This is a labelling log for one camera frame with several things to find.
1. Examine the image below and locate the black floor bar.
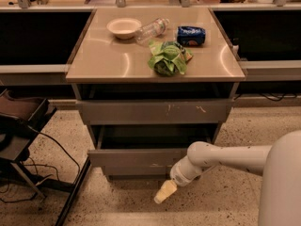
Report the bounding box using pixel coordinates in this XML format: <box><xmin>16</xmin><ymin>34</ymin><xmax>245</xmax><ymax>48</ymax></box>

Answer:
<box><xmin>55</xmin><ymin>158</ymin><xmax>90</xmax><ymax>226</ymax></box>

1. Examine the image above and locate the green chip bag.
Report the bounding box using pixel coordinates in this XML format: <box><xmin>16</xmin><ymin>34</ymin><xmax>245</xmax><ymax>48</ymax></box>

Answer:
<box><xmin>148</xmin><ymin>40</ymin><xmax>193</xmax><ymax>76</ymax></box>

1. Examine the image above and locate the grey cabinet with steel top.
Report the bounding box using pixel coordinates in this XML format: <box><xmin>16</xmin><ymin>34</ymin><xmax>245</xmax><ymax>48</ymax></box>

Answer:
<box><xmin>66</xmin><ymin>7</ymin><xmax>245</xmax><ymax>148</ymax></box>

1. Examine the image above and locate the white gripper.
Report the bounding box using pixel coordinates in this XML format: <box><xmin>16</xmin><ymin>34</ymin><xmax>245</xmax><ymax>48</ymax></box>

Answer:
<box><xmin>154</xmin><ymin>156</ymin><xmax>203</xmax><ymax>204</ymax></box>

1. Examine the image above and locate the clear plastic water bottle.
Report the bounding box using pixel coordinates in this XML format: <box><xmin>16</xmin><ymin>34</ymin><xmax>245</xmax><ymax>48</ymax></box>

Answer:
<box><xmin>135</xmin><ymin>18</ymin><xmax>169</xmax><ymax>45</ymax></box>

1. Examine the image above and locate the white paper bowl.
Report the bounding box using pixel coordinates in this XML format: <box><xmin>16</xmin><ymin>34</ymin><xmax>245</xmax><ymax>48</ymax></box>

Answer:
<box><xmin>106</xmin><ymin>18</ymin><xmax>142</xmax><ymax>40</ymax></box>

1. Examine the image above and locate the blue pepsi can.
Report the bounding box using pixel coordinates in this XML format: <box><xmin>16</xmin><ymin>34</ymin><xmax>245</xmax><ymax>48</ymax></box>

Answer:
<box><xmin>177</xmin><ymin>26</ymin><xmax>206</xmax><ymax>46</ymax></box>

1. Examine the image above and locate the black power cable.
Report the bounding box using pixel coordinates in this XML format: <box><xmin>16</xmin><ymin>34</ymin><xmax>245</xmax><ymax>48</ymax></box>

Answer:
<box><xmin>24</xmin><ymin>125</ymin><xmax>82</xmax><ymax>177</ymax></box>

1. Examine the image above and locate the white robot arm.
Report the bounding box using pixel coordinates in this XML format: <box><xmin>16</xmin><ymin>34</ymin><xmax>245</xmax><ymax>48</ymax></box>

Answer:
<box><xmin>154</xmin><ymin>131</ymin><xmax>301</xmax><ymax>226</ymax></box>

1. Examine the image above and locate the black equipment cart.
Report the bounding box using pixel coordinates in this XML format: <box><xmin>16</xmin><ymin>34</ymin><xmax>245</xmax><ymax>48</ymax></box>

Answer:
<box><xmin>0</xmin><ymin>89</ymin><xmax>80</xmax><ymax>198</ymax></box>

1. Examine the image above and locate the grey drawer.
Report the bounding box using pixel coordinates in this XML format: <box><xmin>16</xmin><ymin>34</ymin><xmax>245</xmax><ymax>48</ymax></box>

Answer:
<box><xmin>88</xmin><ymin>123</ymin><xmax>219</xmax><ymax>181</ymax></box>
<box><xmin>76</xmin><ymin>99</ymin><xmax>232</xmax><ymax>125</ymax></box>

